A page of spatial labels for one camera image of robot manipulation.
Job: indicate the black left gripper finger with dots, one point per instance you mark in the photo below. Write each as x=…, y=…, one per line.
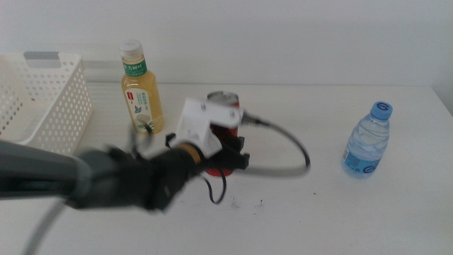
x=240, y=144
x=170, y=140

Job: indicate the red soda can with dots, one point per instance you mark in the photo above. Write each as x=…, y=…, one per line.
x=223, y=97

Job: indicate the yellow tea bottle white cap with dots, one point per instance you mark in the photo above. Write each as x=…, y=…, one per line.
x=141, y=92

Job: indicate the clear water bottle blue cap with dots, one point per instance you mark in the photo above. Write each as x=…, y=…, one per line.
x=366, y=145

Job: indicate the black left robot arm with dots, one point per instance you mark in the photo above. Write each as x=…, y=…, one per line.
x=35, y=170

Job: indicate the white perforated plastic basket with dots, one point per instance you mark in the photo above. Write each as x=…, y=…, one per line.
x=60, y=106

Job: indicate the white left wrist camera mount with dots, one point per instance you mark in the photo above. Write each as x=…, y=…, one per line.
x=201, y=120

